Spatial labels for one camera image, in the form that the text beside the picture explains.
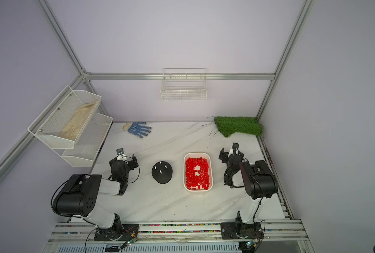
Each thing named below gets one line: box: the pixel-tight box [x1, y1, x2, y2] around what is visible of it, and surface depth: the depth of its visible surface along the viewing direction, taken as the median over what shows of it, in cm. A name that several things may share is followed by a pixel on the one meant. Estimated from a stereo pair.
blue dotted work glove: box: [122, 121, 152, 139], surface depth 120 cm
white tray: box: [183, 152, 214, 192], surface depth 95 cm
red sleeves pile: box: [185, 157, 210, 191], surface depth 94 cm
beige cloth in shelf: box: [60, 101, 98, 141], surface depth 81 cm
